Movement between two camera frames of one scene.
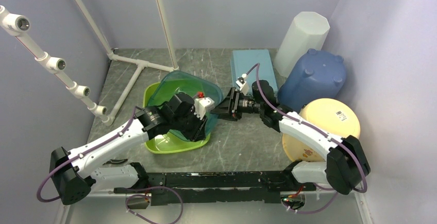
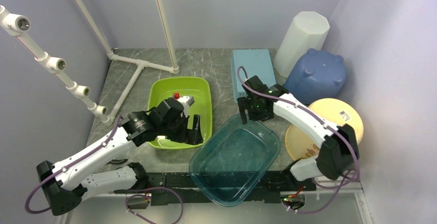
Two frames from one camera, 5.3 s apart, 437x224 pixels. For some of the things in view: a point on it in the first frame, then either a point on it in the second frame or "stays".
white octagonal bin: x=308 y=31 stays
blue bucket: x=314 y=75 stays
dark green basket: x=189 y=83 to x=233 y=160
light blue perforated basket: x=242 y=61 stays
